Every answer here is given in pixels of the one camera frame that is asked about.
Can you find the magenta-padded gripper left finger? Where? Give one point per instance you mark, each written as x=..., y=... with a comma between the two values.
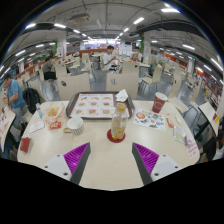
x=76, y=157

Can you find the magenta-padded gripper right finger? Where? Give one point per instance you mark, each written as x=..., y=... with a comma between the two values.
x=146, y=158

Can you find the clear bottle with yellow cap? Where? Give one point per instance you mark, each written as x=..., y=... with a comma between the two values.
x=119, y=125

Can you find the red printed snack packet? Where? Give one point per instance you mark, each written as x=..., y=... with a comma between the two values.
x=55, y=125

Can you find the flat round red coaster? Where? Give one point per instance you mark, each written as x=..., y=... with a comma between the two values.
x=109, y=137

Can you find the colourful printed leaflet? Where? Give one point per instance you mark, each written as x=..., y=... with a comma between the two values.
x=149, y=119

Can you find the clear pink-edged packet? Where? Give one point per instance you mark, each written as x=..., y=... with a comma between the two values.
x=180, y=135

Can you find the small red sachet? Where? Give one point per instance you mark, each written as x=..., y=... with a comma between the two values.
x=169, y=122

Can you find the white label with red print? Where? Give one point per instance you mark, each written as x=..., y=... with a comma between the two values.
x=192, y=150

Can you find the dark food tray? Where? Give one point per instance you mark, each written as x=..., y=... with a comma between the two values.
x=68, y=110

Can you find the clear plastic bag with food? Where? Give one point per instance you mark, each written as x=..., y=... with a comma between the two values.
x=53, y=112

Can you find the white paper card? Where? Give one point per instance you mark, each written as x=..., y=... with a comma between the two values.
x=36, y=126

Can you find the plain red card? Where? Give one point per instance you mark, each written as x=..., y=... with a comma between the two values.
x=25, y=145

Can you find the printed paper tray liner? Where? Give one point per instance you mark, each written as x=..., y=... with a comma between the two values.
x=93, y=106

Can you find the red paper cup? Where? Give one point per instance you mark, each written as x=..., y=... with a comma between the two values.
x=159, y=103

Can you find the crumpled white napkin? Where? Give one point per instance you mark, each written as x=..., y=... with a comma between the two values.
x=121, y=95

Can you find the beige chair with round hole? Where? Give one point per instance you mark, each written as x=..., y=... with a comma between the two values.
x=123, y=86
x=75, y=86

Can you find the person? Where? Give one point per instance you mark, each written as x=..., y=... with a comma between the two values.
x=216, y=146
x=136, y=56
x=108, y=60
x=48, y=68
x=15, y=98

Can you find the black backpack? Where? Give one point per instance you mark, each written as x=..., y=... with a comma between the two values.
x=31, y=100

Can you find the beige neighbouring table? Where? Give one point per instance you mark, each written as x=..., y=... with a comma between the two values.
x=6, y=125

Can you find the beige side table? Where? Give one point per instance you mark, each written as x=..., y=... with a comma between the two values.
x=208, y=111

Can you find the group of beige chairs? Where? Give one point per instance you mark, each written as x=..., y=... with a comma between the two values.
x=61, y=70

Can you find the ceiling air conditioner unit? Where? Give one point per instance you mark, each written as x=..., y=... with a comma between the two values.
x=80, y=17

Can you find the group of ceiling lights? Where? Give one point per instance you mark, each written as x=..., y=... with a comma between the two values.
x=170, y=10

